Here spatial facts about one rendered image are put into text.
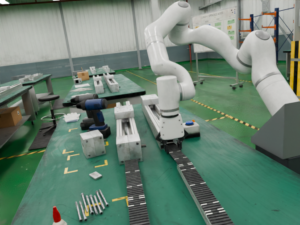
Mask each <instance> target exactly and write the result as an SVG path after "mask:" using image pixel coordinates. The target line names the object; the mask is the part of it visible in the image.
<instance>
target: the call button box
mask: <svg viewBox="0 0 300 225"><path fill-rule="evenodd" d="M183 128H184V129H185V130H186V131H187V132H188V135H187V136H186V138H185V139H188V138H195V137H200V126H199V125H198V124H197V123H196V122H194V123H193V124H192V125H187V124H186V123H183Z"/></svg>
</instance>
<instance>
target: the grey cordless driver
mask: <svg viewBox="0 0 300 225"><path fill-rule="evenodd" d="M92 99H99V97H98V95H97V94H88V95H80V96H76V97H74V98H71V100H68V101H67V102H71V103H74V104H77V103H79V102H82V101H83V100H92ZM86 114H87V117H85V118H84V119H83V121H82V122H81V123H80V127H81V129H82V130H85V129H89V127H90V126H91V125H94V124H95V123H94V120H93V117H92V116H91V114H90V110H86Z"/></svg>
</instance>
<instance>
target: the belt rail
mask: <svg viewBox="0 0 300 225"><path fill-rule="evenodd" d="M177 169H178V171H179V173H180V175H181V177H182V179H183V181H184V183H185V184H186V186H187V188H188V190H189V192H190V194H191V196H192V198H193V200H194V202H195V204H196V205H197V207H198V209H199V211H200V213H201V215H202V217H203V219H204V221H205V223H206V225H211V223H210V221H209V219H208V218H207V216H206V214H205V212H204V211H203V209H202V207H201V205H200V204H199V202H198V200H197V198H196V196H195V195H194V193H193V191H192V189H191V188H190V186H189V184H188V182H187V180H186V179H185V177H184V175H183V173H182V171H181V169H180V168H179V166H178V164H177Z"/></svg>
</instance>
